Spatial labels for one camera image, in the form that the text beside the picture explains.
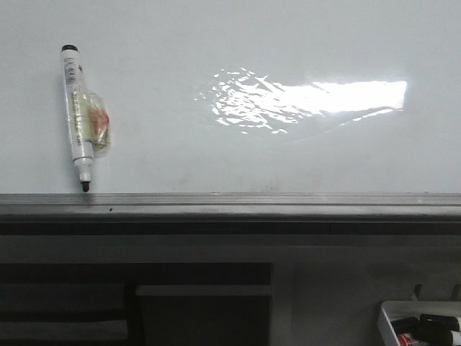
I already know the white black whiteboard marker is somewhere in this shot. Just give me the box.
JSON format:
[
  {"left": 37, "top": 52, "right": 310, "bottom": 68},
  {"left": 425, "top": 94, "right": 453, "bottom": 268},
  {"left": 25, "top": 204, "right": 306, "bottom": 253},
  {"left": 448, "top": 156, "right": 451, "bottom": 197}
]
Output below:
[{"left": 60, "top": 44, "right": 110, "bottom": 192}]

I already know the black chair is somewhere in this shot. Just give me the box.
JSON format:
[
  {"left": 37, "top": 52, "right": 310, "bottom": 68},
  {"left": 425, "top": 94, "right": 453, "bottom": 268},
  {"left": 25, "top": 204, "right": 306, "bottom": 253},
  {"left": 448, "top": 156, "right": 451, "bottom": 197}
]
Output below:
[{"left": 1, "top": 263, "right": 272, "bottom": 345}]

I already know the white marker tray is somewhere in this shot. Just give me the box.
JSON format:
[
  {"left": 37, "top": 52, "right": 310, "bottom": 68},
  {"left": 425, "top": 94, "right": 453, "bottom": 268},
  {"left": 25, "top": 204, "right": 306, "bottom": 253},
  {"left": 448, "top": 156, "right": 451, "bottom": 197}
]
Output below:
[{"left": 377, "top": 301, "right": 460, "bottom": 346}]

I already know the red marker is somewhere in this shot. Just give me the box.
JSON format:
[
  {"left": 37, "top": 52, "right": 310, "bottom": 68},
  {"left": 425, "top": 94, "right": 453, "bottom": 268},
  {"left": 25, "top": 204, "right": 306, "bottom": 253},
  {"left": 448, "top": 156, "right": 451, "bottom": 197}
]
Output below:
[{"left": 391, "top": 317, "right": 419, "bottom": 346}]

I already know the black capped marker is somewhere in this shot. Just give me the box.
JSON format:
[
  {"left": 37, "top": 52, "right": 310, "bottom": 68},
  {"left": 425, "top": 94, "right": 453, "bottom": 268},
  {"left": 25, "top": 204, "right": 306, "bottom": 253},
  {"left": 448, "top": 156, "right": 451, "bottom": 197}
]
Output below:
[{"left": 413, "top": 314, "right": 460, "bottom": 345}]

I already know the grey aluminium whiteboard tray rail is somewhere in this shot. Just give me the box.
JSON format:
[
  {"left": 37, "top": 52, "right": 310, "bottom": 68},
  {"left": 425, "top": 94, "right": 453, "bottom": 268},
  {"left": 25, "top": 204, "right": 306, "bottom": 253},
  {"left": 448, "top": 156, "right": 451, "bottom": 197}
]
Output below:
[{"left": 1, "top": 192, "right": 460, "bottom": 223}]

